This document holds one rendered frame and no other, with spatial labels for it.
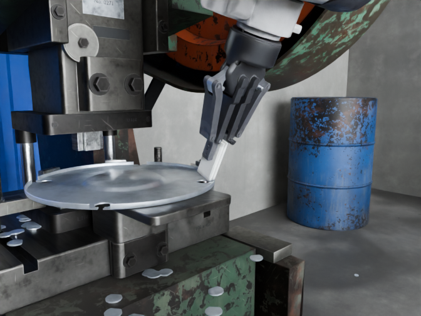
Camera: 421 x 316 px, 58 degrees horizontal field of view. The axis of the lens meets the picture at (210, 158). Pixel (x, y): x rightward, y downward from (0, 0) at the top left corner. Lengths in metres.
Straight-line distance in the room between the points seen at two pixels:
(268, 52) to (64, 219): 0.40
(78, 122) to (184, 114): 1.76
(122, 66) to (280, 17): 0.26
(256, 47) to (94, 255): 0.38
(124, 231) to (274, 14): 0.36
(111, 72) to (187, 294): 0.36
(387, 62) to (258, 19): 3.42
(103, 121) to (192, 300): 0.32
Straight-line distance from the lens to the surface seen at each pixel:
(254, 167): 2.91
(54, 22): 0.58
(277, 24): 0.52
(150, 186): 0.58
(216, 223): 0.75
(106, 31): 0.66
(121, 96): 0.63
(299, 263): 0.73
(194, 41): 0.99
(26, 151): 0.75
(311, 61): 0.83
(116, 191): 0.57
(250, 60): 0.52
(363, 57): 3.99
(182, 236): 0.70
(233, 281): 0.69
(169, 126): 2.30
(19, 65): 1.87
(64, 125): 0.63
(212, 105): 0.54
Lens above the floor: 0.93
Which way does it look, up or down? 10 degrees down
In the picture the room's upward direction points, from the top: straight up
